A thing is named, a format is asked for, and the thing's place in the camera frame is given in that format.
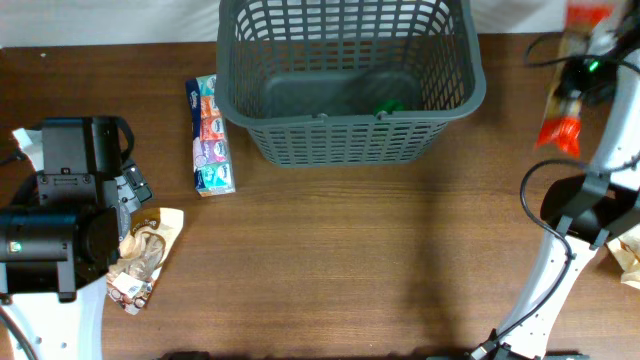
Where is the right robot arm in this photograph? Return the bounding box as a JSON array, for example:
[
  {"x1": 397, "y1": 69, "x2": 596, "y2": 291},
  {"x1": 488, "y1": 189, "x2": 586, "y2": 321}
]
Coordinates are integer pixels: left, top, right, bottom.
[{"x1": 469, "y1": 25, "x2": 639, "y2": 359}]

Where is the beige snack bag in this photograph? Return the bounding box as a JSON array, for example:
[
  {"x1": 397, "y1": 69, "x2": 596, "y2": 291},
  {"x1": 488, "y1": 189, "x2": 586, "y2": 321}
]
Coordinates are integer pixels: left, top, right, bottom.
[
  {"x1": 607, "y1": 234, "x2": 640, "y2": 289},
  {"x1": 106, "y1": 207, "x2": 184, "y2": 315}
]

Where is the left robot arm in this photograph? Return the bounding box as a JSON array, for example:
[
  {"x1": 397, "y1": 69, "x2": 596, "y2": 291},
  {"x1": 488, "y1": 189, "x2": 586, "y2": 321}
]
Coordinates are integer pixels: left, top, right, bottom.
[{"x1": 1, "y1": 116, "x2": 153, "y2": 359}]

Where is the colourful tissue pack strip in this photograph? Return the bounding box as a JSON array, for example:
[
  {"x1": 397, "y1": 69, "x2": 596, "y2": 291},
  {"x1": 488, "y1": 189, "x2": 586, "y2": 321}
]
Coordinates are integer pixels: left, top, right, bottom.
[{"x1": 185, "y1": 74, "x2": 236, "y2": 197}]

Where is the grey plastic lattice basket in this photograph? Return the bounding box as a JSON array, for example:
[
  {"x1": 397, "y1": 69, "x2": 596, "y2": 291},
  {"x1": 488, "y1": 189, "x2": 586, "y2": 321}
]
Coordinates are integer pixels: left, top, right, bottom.
[{"x1": 215, "y1": 0, "x2": 486, "y2": 168}]

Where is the green lid spice jar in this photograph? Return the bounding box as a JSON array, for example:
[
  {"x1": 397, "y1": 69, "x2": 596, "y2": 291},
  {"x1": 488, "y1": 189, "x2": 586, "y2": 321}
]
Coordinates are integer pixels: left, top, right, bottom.
[{"x1": 374, "y1": 99, "x2": 405, "y2": 118}]

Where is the right black cable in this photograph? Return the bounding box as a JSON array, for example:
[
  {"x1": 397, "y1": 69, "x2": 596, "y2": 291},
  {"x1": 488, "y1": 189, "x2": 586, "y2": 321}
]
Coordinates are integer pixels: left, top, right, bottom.
[{"x1": 492, "y1": 32, "x2": 640, "y2": 346}]

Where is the orange pasta packet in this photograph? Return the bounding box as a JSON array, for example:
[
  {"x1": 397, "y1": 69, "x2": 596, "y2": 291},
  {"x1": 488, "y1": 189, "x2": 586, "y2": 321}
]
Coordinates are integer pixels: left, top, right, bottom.
[{"x1": 536, "y1": 0, "x2": 619, "y2": 158}]

